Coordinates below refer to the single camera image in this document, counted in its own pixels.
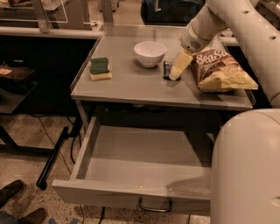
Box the grey open top drawer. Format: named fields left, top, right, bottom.
left=52, top=118, right=219, bottom=215

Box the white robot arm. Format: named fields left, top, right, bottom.
left=181, top=0, right=280, bottom=224

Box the dark blue chair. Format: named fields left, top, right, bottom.
left=140, top=0, right=206, bottom=25

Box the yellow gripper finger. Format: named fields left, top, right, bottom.
left=169, top=50, right=193, bottom=81

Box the black stand leg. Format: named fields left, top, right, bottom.
left=36, top=127, right=68, bottom=191

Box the brown shoe lower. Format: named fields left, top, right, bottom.
left=18, top=207, right=47, bottom=224

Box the white ceramic bowl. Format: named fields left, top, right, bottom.
left=134, top=41, right=166, bottom=68

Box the grey cabinet table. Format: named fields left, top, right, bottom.
left=71, top=25, right=253, bottom=124

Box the dark blue rxbar wrapper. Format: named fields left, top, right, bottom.
left=163, top=61, right=180, bottom=81

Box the green and yellow sponge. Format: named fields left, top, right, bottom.
left=89, top=57, right=112, bottom=81

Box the dark side table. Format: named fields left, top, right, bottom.
left=0, top=62, right=53, bottom=157

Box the sea salt chips bag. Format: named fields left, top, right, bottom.
left=191, top=49, right=258, bottom=93

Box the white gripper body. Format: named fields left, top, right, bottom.
left=181, top=13, right=222, bottom=53

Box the black floor cable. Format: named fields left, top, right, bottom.
left=29, top=113, right=86, bottom=224

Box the metal drawer handle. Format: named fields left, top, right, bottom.
left=138, top=198, right=173, bottom=213

